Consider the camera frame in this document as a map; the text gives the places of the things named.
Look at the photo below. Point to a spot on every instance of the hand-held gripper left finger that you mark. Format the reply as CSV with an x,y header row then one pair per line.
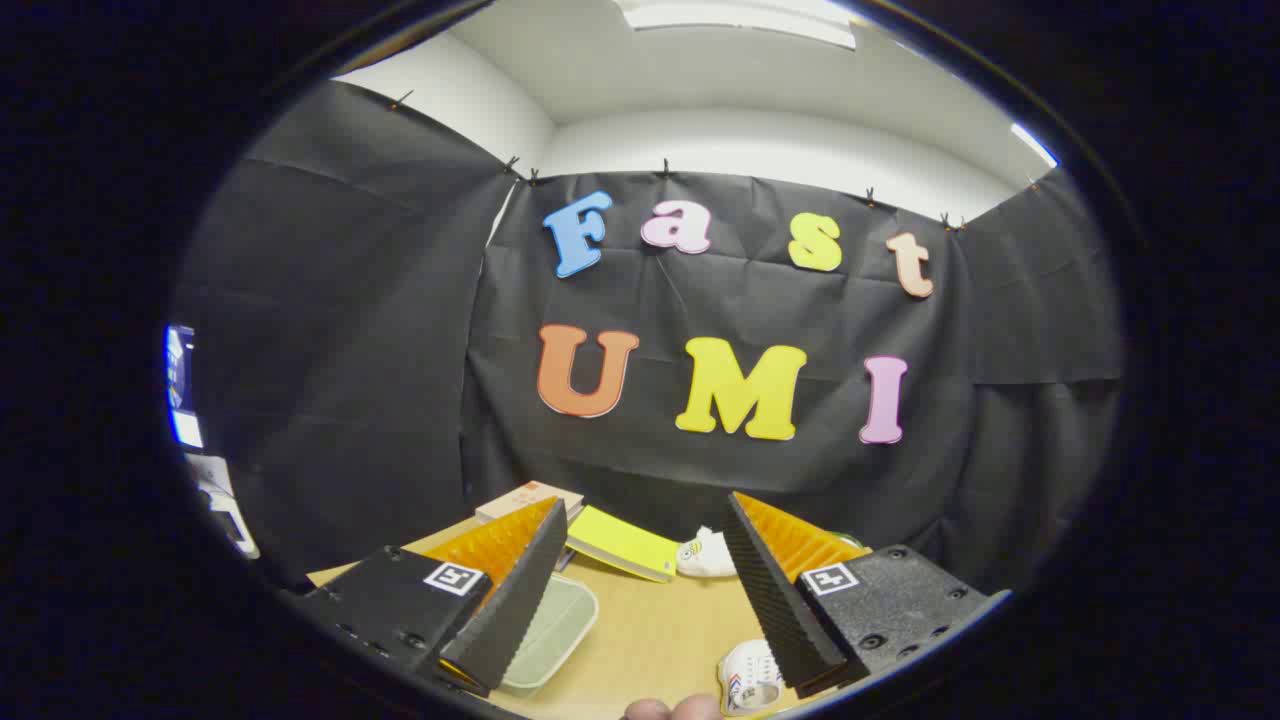
x,y
520,590

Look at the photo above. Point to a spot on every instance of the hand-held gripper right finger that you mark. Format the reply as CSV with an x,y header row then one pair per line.
x,y
775,600

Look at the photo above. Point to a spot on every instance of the translucent storage box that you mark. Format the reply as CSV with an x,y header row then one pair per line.
x,y
555,625

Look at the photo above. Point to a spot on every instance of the white shoe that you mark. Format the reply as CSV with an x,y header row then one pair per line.
x,y
748,678

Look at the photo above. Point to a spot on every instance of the white plush toy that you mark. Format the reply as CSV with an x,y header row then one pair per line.
x,y
708,555

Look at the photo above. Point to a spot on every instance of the beige book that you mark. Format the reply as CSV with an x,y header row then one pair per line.
x,y
528,500

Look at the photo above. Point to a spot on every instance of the yellow book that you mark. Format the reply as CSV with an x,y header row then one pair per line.
x,y
625,545

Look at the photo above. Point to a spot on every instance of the white device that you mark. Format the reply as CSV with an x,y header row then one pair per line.
x,y
212,478

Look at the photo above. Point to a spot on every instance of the computer monitor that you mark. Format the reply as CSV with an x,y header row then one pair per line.
x,y
181,385

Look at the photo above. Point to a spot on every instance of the ceiling light panel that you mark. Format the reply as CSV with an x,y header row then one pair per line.
x,y
740,20

